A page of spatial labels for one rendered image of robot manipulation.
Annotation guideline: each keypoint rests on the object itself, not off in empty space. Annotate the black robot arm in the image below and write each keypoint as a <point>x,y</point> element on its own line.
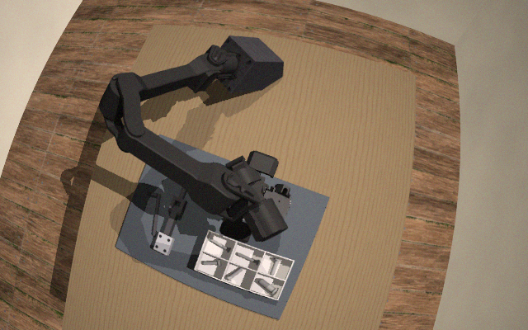
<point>209,185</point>

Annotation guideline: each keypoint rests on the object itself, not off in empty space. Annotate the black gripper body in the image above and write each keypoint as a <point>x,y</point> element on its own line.
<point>262,163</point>

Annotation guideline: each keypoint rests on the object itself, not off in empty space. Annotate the white compartment tray with metal parts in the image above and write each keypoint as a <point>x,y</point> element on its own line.
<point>213,252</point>

